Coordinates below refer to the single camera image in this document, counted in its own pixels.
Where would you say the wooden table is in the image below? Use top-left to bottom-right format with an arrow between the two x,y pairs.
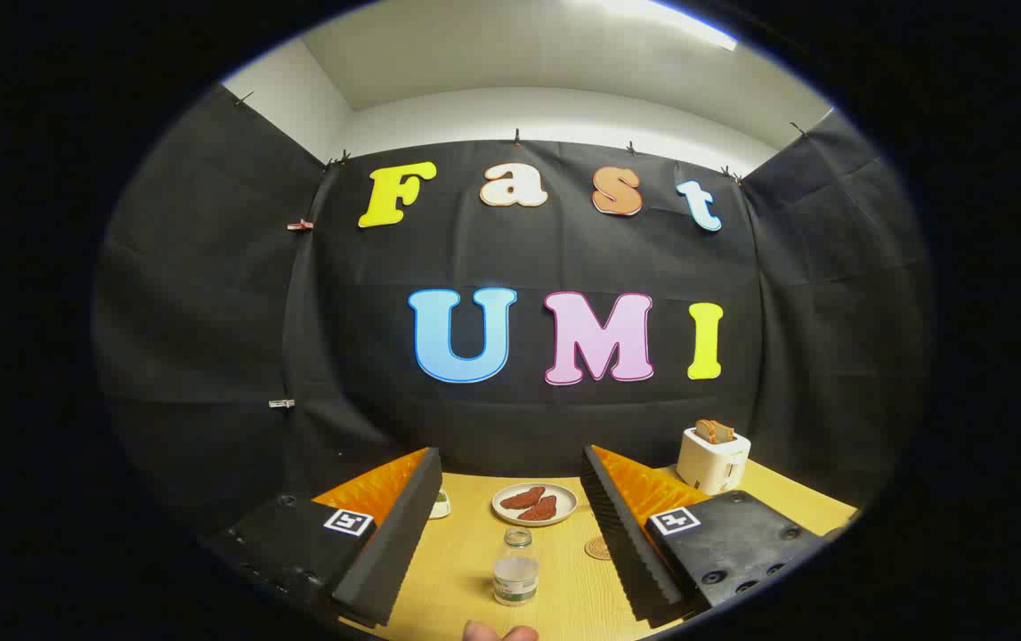
341,461 -> 858,641

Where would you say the clear plastic bottle green label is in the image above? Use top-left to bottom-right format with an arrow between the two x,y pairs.
492,527 -> 540,608

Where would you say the white toaster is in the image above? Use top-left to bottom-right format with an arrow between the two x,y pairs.
677,427 -> 752,496

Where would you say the black backdrop cloth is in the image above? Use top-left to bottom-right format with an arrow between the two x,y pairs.
92,85 -> 934,553

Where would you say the white round plate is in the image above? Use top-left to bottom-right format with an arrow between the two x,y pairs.
491,483 -> 579,528

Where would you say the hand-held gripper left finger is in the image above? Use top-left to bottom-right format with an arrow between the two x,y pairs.
203,447 -> 444,629

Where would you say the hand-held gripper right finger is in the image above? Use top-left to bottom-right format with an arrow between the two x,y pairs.
581,445 -> 831,624

